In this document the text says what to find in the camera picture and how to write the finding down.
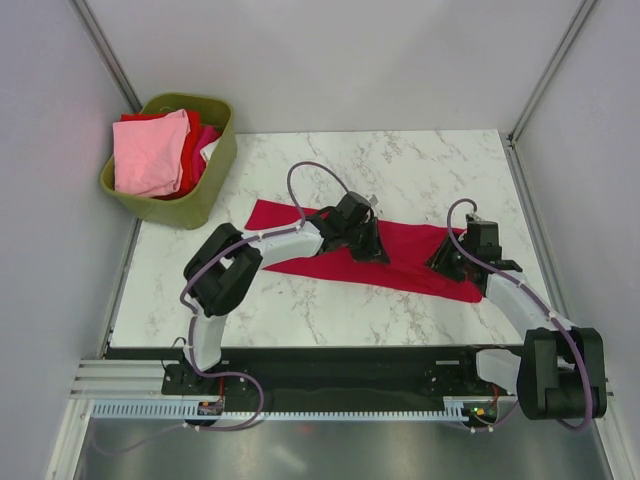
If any right aluminium frame post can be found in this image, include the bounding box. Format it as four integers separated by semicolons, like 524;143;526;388
504;0;600;145

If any aluminium extrusion rail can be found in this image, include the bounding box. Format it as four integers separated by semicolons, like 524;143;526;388
70;360;164;399

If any magenta shirt in basket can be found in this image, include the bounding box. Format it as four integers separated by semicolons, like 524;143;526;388
196;125;221;163

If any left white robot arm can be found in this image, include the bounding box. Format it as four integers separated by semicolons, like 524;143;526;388
179;191;391;393

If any red folded shirt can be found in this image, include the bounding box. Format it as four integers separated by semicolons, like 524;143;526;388
119;109;206;200

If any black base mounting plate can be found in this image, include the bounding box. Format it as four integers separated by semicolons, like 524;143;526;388
162;346;505;412

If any aluminium frame post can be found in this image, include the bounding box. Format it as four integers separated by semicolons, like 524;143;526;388
69;0;143;112
504;0;600;145

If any white slotted cable duct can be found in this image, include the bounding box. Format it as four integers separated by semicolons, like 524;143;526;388
91;397;498;422

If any olive green basket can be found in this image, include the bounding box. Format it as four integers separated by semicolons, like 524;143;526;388
99;92;238;230

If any left aluminium frame post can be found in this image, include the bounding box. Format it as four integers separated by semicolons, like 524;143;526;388
69;0;143;112

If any white cloth in basket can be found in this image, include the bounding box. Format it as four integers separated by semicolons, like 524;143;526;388
200;139;220;163

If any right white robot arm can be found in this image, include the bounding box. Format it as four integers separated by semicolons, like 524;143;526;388
425;214;607;424

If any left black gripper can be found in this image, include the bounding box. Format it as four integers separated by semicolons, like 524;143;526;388
343;217;389;266

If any crimson red t shirt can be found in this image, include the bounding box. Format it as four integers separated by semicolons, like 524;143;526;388
269;220;482;303

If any light pink folded shirt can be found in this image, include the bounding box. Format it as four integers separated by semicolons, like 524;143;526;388
111;109;192;198

